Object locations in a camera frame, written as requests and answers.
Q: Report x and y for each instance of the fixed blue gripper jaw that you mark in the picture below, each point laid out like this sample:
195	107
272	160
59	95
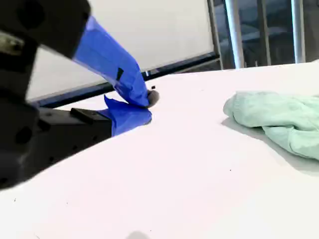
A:
124	117

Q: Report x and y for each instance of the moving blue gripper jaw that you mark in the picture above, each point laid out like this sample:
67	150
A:
107	57

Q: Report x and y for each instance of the pale green T-shirt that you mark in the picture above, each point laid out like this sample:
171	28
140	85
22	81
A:
279	117

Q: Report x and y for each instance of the white board panel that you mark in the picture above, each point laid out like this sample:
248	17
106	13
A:
154	30

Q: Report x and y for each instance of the dark metal pole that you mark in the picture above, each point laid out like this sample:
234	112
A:
264	32

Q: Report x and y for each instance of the dark blue frame rail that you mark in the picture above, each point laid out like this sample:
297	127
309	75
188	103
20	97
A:
179	65

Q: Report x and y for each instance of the grey metal frame post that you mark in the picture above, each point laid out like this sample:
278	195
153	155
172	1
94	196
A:
215	35

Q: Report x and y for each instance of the light metal pole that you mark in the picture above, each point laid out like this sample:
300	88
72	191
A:
298	30
234	35

